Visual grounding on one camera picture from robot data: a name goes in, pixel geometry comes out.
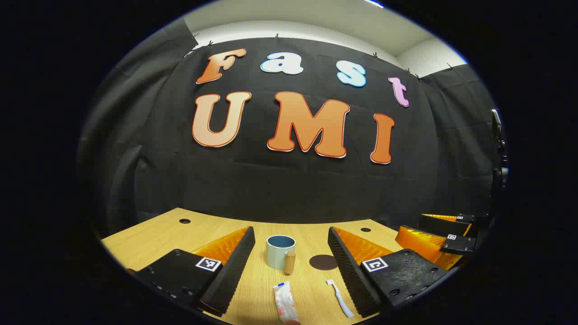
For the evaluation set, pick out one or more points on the white toothpaste tube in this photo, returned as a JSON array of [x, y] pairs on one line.
[[284, 302]]

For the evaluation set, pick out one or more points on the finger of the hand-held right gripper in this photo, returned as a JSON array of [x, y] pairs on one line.
[[424, 246], [445, 225]]

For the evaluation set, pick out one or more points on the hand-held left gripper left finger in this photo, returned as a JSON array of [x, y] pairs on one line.
[[226, 275]]

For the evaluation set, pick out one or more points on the dark brown round coaster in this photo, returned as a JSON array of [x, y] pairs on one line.
[[323, 262]]

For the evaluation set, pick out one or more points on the white toothbrush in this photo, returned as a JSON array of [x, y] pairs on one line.
[[341, 300]]

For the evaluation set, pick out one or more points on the wooden desktop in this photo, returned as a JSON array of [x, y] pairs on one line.
[[153, 239]]

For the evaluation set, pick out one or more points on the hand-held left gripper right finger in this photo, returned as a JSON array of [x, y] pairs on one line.
[[350, 271]]

